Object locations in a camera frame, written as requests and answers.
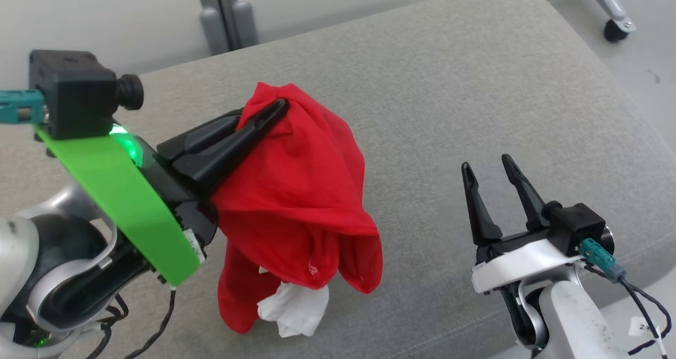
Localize teal connector on left camera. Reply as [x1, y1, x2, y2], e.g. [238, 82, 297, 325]
[0, 90, 45, 125]

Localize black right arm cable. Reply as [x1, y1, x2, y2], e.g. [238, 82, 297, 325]
[584, 261, 672, 355]

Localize black caster wheel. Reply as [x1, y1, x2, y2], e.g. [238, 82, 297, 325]
[604, 19, 630, 43]

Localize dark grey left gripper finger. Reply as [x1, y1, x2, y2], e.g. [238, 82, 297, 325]
[157, 109, 245, 160]
[172, 98, 290, 195]

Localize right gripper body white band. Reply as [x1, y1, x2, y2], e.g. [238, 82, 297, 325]
[472, 227, 584, 295]

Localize white cable label tag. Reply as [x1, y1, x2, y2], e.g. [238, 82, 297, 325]
[630, 317, 661, 339]

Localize teal connector on right camera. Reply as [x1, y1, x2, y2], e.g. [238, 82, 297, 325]
[578, 239, 627, 283]

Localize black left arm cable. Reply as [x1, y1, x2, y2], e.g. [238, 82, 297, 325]
[87, 289, 177, 359]

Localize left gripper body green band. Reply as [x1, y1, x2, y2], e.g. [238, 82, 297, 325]
[34, 127, 218, 288]

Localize teal connector on camera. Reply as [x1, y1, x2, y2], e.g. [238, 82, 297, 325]
[0, 90, 45, 125]
[578, 239, 627, 283]

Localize grey partition post feet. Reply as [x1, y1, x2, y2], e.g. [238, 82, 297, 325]
[193, 0, 259, 56]

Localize grey caster chair leg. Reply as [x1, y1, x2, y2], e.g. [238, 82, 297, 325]
[533, 0, 637, 32]

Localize plain red garment white trim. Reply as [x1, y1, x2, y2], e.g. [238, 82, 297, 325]
[210, 82, 383, 338]

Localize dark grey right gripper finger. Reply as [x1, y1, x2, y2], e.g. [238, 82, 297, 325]
[501, 154, 552, 231]
[461, 162, 503, 247]

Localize grey fabric sofa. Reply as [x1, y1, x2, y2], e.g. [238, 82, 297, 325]
[0, 0, 676, 359]

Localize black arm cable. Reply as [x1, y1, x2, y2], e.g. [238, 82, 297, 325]
[87, 289, 177, 359]
[584, 261, 672, 355]

